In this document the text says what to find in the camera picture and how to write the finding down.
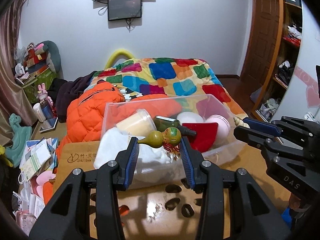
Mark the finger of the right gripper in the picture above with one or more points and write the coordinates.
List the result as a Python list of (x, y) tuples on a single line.
[(263, 141), (295, 130)]

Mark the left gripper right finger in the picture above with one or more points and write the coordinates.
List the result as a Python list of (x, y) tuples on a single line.
[(205, 177)]

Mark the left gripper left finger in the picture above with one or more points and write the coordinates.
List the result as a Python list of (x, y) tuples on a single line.
[(116, 175)]

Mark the red velvet pouch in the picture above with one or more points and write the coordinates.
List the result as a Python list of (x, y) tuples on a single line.
[(205, 135)]

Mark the white drawstring cloth bag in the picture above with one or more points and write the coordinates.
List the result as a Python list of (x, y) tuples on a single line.
[(147, 166)]

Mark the pink round portable fan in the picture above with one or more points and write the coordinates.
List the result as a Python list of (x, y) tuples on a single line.
[(223, 128)]

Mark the green gourd ornament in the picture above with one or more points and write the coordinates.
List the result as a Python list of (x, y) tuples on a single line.
[(169, 140)]

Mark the beige round plastic jar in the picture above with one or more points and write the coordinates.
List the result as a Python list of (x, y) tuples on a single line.
[(138, 124)]

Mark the white round plastic jar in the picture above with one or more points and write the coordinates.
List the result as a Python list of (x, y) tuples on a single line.
[(189, 118)]

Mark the green glass spray bottle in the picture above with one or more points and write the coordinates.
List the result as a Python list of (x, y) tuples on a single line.
[(162, 123)]

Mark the person right hand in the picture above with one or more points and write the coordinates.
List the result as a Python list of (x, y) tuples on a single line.
[(294, 202)]

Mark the clear plastic storage bin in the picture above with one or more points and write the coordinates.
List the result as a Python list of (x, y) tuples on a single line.
[(204, 105)]

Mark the orange puffer jacket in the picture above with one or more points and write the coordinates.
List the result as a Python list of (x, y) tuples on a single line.
[(85, 114)]

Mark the stack of paper booklets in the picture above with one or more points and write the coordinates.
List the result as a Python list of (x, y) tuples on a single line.
[(38, 156)]

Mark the brown wooden door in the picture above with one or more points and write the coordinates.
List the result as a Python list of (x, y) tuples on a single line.
[(263, 47)]

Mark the white cylindrical bottle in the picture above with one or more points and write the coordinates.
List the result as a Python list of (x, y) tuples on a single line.
[(38, 112)]

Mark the dark purple garment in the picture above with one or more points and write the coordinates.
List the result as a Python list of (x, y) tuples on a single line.
[(63, 92)]

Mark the green dinosaur plush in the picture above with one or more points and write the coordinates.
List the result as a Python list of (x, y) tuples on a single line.
[(21, 135)]

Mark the colourful patchwork blanket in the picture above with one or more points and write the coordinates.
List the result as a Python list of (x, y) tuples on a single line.
[(169, 76)]

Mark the pink rabbit toy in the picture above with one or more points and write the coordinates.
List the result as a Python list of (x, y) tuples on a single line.
[(42, 94)]

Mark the yellow curved headboard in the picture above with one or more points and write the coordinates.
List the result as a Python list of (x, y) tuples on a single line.
[(120, 53)]

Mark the green storage box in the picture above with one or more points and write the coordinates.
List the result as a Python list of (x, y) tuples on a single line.
[(31, 86)]

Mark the pink striped curtain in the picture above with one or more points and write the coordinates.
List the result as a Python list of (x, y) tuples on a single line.
[(13, 98)]

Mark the wall mounted black monitor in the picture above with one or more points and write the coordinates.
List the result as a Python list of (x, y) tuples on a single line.
[(124, 9)]

